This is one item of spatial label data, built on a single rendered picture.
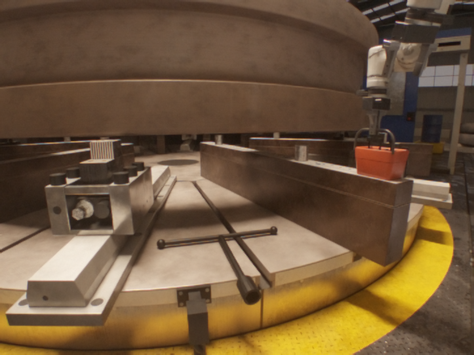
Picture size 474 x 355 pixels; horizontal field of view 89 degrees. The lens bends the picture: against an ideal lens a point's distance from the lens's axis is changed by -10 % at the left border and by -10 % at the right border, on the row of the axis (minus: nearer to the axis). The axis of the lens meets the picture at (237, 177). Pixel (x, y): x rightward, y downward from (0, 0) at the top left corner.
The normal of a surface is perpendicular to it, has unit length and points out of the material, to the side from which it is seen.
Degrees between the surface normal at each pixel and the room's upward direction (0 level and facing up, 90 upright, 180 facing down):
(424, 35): 114
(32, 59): 90
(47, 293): 90
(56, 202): 90
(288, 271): 90
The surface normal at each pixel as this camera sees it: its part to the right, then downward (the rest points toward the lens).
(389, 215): -0.88, 0.10
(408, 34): 0.30, 0.57
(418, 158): -0.28, 0.20
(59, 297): 0.11, 0.21
